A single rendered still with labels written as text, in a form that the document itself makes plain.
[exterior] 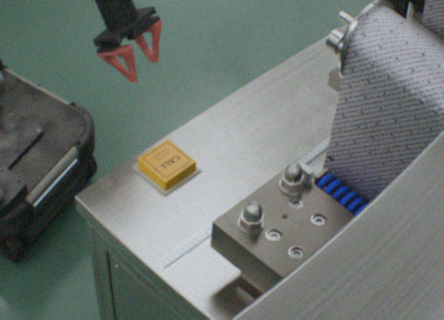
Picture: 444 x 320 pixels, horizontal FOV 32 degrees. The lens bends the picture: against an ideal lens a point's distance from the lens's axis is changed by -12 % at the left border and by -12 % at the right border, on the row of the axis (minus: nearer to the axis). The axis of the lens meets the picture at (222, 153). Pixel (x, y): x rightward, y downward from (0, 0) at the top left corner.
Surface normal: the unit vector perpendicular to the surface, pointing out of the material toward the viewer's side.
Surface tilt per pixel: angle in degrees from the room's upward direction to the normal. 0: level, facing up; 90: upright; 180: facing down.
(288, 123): 0
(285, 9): 0
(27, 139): 0
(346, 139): 90
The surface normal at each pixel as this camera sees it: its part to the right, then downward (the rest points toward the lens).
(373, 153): -0.70, 0.48
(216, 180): 0.07, -0.69
